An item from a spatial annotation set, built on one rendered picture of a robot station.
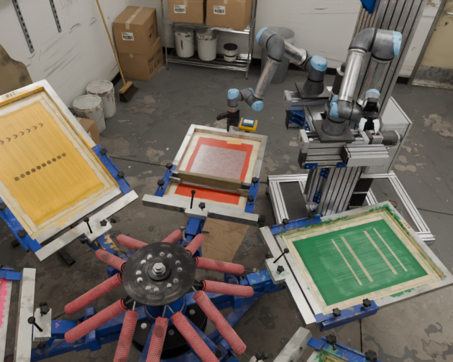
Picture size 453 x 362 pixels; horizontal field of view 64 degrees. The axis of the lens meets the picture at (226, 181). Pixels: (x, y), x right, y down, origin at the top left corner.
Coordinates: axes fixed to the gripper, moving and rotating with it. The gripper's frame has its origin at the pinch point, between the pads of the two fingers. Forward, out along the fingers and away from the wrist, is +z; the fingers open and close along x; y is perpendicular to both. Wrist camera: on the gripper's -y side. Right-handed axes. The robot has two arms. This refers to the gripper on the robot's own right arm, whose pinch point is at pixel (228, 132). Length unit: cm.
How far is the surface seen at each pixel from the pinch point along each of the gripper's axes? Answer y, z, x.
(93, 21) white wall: -200, 5, 180
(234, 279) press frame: 29, -6, -124
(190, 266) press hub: 12, -33, -138
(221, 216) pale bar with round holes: 13, -2, -83
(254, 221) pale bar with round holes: 32, -5, -85
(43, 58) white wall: -200, 3, 76
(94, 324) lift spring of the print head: -21, -20, -164
